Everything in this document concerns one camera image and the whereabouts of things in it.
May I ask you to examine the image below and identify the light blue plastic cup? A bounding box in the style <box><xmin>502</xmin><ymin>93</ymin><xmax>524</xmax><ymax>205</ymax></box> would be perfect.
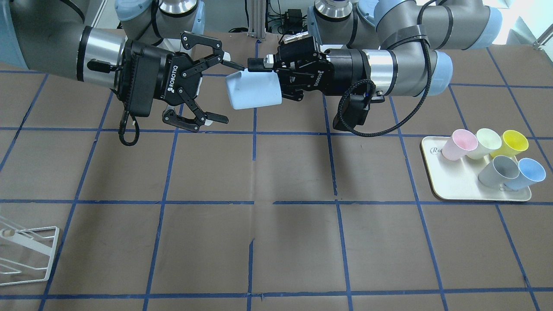
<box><xmin>226</xmin><ymin>69</ymin><xmax>282</xmax><ymax>110</ymax></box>

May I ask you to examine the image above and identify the yellow plastic cup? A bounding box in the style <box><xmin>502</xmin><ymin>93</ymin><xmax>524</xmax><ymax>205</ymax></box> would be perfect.
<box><xmin>490</xmin><ymin>130</ymin><xmax>529</xmax><ymax>158</ymax></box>

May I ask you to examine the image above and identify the grey plastic cup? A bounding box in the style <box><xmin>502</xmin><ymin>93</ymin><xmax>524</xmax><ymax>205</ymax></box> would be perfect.
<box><xmin>478</xmin><ymin>155</ymin><xmax>520</xmax><ymax>189</ymax></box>

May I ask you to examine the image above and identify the pink plastic cup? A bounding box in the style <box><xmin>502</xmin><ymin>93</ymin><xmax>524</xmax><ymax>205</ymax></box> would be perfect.
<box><xmin>441</xmin><ymin>129</ymin><xmax>479</xmax><ymax>161</ymax></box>

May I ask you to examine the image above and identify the aluminium frame post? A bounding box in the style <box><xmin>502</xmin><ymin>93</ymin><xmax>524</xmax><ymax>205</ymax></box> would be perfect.
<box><xmin>245</xmin><ymin>0</ymin><xmax>268</xmax><ymax>41</ymax></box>

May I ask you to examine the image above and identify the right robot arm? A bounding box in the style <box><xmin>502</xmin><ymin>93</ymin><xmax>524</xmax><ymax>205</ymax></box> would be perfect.
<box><xmin>1</xmin><ymin>0</ymin><xmax>244</xmax><ymax>134</ymax></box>

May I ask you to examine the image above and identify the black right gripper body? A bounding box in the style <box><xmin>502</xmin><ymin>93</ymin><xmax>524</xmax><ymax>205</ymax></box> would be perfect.
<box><xmin>116</xmin><ymin>32</ymin><xmax>223</xmax><ymax>132</ymax></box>

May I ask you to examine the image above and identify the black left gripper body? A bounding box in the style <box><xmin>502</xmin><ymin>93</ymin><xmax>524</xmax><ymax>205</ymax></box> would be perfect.
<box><xmin>276</xmin><ymin>37</ymin><xmax>371</xmax><ymax>101</ymax></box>

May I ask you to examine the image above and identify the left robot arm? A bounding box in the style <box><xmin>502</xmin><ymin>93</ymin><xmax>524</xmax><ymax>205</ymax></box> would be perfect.
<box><xmin>247</xmin><ymin>0</ymin><xmax>503</xmax><ymax>101</ymax></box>

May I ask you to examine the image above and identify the white wire cup rack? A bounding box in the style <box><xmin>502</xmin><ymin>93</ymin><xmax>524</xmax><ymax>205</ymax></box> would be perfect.
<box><xmin>0</xmin><ymin>216</ymin><xmax>60</xmax><ymax>287</ymax></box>

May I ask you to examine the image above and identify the pale green plastic cup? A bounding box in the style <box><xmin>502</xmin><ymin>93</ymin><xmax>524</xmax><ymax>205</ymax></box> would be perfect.
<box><xmin>467</xmin><ymin>128</ymin><xmax>503</xmax><ymax>160</ymax></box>

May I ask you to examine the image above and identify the cream white serving tray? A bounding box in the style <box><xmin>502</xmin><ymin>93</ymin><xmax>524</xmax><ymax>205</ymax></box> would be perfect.
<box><xmin>421</xmin><ymin>136</ymin><xmax>532</xmax><ymax>202</ymax></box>

